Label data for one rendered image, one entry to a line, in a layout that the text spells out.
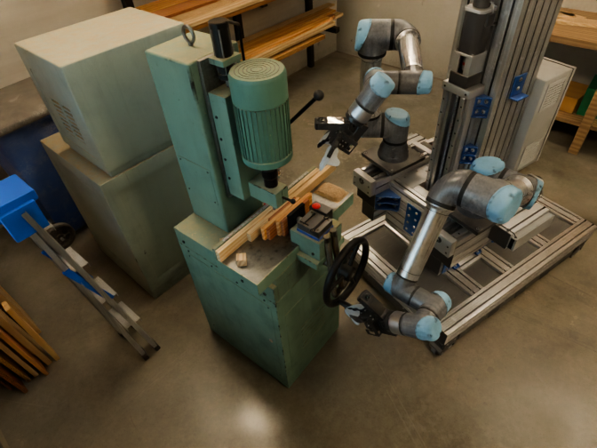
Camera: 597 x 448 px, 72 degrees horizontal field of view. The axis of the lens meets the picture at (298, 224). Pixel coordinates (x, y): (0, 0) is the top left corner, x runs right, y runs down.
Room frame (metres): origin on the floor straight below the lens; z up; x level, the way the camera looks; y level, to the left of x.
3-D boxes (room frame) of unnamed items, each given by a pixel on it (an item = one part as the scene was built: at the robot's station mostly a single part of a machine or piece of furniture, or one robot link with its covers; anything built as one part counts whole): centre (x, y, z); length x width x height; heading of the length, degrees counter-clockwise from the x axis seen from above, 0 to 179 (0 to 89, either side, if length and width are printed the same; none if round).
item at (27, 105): (2.35, 1.64, 0.48); 0.64 x 0.54 x 0.97; 138
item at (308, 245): (1.09, -0.06, 0.92); 0.15 x 0.13 x 0.09; 139
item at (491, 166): (1.27, -0.75, 0.98); 0.13 x 0.12 x 0.14; 45
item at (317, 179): (1.30, 0.00, 0.92); 0.55 x 0.02 x 0.04; 139
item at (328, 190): (1.35, -0.15, 0.91); 0.12 x 0.09 x 0.03; 49
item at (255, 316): (1.29, 0.18, 0.36); 0.58 x 0.45 x 0.71; 49
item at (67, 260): (1.21, 0.98, 0.58); 0.27 x 0.25 x 1.16; 137
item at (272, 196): (1.22, 0.10, 1.03); 0.14 x 0.07 x 0.09; 49
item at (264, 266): (1.15, 0.00, 0.87); 0.61 x 0.30 x 0.06; 139
